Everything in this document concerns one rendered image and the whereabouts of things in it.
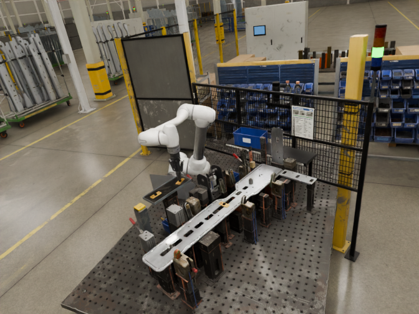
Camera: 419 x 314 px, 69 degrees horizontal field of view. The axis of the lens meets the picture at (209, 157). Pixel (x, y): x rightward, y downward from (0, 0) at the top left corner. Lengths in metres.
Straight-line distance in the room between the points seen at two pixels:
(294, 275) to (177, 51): 3.43
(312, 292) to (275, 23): 7.71
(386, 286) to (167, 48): 3.85
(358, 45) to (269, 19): 6.64
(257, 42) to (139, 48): 4.88
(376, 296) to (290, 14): 7.23
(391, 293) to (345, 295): 0.38
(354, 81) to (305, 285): 1.50
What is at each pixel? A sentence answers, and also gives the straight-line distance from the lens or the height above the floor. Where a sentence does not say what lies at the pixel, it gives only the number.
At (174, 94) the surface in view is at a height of 1.12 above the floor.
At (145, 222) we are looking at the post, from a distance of 2.22.
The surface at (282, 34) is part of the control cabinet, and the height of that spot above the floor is 1.27.
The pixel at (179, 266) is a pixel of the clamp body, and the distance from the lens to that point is 1.85.
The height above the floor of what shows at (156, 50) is 1.79.
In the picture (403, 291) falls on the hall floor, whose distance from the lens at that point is 3.23.
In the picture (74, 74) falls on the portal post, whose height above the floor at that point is 1.04.
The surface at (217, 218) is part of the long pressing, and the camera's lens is 2.17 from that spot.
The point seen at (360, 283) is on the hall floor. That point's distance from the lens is 3.18.
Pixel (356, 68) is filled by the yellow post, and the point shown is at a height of 1.78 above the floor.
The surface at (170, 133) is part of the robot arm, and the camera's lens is 2.11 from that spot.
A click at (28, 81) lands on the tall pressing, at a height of 0.97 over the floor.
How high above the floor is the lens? 2.36
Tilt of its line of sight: 27 degrees down
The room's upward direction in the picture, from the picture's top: 8 degrees counter-clockwise
